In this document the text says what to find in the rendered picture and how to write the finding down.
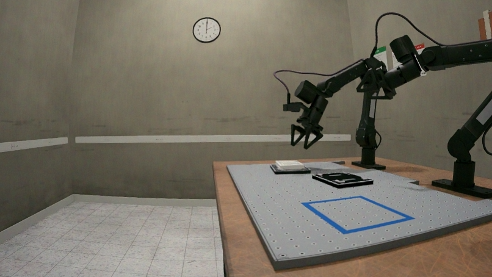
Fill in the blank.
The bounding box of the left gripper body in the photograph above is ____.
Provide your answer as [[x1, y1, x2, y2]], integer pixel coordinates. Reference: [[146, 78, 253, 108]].
[[370, 57, 407, 99]]

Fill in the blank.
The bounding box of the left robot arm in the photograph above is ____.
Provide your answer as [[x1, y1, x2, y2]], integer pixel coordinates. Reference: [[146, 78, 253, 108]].
[[389, 35, 492, 198]]

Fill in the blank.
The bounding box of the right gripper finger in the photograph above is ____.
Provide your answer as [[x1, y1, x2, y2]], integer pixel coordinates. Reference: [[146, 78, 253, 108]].
[[291, 124, 306, 146], [303, 126, 324, 149]]

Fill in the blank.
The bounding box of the white well plate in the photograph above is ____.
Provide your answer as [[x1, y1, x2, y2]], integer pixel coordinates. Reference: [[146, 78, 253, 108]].
[[275, 160, 304, 170]]

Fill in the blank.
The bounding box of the blue tape outline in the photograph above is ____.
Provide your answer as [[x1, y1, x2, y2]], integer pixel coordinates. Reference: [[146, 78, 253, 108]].
[[301, 196, 415, 234]]

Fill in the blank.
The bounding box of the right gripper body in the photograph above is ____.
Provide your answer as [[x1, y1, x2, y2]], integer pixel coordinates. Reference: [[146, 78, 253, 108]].
[[290, 102, 323, 132]]

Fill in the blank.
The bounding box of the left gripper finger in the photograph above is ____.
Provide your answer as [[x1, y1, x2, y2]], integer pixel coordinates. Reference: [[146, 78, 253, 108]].
[[356, 69, 380, 93], [368, 81, 391, 100]]

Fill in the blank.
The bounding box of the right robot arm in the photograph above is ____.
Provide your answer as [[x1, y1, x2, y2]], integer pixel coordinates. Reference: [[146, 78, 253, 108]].
[[283, 58, 386, 170]]

